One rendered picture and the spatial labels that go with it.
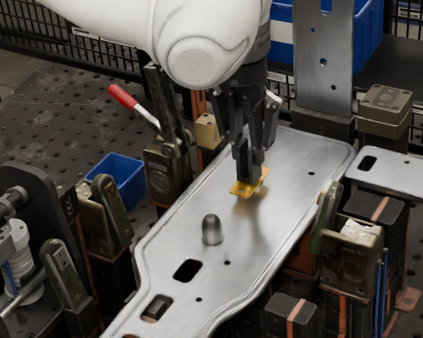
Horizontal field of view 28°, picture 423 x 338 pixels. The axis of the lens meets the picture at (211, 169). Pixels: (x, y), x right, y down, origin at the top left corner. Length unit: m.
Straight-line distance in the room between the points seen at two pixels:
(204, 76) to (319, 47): 0.55
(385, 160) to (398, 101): 0.11
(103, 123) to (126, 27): 1.11
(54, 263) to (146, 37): 0.37
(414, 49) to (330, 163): 0.37
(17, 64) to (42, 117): 1.75
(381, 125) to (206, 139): 0.31
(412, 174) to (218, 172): 0.33
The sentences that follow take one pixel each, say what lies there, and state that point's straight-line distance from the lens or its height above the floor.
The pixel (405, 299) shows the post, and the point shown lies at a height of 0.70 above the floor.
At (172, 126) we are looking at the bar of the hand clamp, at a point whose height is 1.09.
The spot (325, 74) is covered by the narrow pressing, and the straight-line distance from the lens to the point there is 1.55.
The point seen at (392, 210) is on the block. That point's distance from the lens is 1.41.
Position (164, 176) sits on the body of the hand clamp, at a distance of 1.46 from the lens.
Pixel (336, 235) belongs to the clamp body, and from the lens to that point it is 1.27.
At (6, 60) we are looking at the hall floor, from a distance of 4.04.
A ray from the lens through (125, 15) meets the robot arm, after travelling 1.08.
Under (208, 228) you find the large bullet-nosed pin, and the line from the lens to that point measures 1.30.
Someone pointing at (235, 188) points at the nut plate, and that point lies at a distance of 1.38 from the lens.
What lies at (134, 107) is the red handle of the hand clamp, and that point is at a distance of 1.44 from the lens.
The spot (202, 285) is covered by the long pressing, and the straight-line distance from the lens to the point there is 1.26.
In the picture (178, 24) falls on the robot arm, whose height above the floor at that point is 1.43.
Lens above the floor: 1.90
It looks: 38 degrees down
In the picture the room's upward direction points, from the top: 6 degrees counter-clockwise
